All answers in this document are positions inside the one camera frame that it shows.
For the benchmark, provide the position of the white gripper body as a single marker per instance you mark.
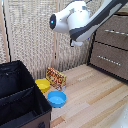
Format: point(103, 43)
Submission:
point(77, 43)

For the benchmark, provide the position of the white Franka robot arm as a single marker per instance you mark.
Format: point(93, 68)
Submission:
point(83, 18)

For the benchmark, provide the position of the brown drawer cabinet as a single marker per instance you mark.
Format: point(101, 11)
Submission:
point(110, 56)

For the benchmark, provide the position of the red yellow snack box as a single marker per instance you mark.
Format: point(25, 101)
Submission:
point(56, 78)

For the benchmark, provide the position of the beige woven folding screen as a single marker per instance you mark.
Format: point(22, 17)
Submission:
point(26, 36)

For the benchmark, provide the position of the yellow bowl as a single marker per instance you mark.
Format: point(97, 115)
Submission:
point(42, 84)

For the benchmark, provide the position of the blue bowl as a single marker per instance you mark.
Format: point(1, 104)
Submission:
point(57, 99)

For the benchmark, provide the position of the black fabric storage box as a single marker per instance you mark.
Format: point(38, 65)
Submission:
point(16, 96)

